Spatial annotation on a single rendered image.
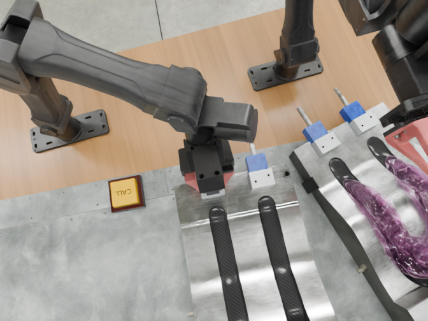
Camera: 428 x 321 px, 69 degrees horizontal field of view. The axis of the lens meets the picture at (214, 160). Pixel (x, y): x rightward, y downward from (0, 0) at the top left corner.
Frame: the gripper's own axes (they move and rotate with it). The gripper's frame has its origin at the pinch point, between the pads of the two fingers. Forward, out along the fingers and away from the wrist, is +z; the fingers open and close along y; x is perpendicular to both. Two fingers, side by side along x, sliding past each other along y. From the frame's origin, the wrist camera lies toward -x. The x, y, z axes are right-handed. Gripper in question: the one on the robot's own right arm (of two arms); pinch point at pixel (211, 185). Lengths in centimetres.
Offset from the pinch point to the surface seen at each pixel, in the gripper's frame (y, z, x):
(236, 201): 4.7, 4.0, -2.5
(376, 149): 40.0, 4.8, 4.8
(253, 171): 9.5, 0.1, 1.6
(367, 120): 38.5, -1.3, 8.9
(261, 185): 10.4, 0.7, -2.0
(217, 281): -2.6, 11.9, -15.5
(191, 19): 8, 20, 148
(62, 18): -69, 11, 162
